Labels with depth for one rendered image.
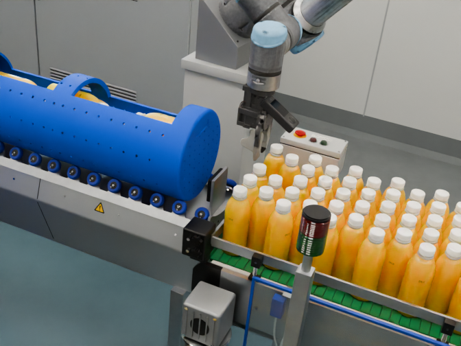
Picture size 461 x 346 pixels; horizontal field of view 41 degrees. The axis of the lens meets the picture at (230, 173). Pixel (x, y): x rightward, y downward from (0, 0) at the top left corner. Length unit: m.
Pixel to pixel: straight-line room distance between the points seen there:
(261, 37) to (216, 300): 0.70
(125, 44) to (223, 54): 1.34
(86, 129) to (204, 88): 0.83
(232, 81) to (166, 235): 0.83
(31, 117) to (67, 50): 2.10
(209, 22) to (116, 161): 0.87
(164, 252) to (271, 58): 0.69
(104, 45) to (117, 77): 0.20
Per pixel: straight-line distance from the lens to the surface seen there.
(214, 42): 2.51
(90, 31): 3.88
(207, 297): 1.69
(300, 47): 2.42
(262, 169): 1.78
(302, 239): 1.36
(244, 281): 1.71
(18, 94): 2.01
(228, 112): 2.55
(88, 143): 1.86
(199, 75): 2.56
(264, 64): 1.63
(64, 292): 3.01
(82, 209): 2.01
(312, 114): 4.75
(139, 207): 1.90
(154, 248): 1.93
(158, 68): 3.68
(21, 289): 3.06
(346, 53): 4.56
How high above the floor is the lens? 1.99
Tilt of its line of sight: 30 degrees down
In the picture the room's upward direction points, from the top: 6 degrees clockwise
